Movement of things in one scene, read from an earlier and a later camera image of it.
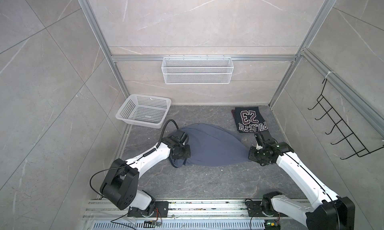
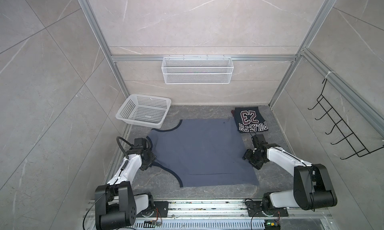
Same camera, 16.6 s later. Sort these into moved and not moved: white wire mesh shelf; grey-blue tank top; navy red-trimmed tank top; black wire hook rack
Moved: grey-blue tank top
Not moved: navy red-trimmed tank top; white wire mesh shelf; black wire hook rack
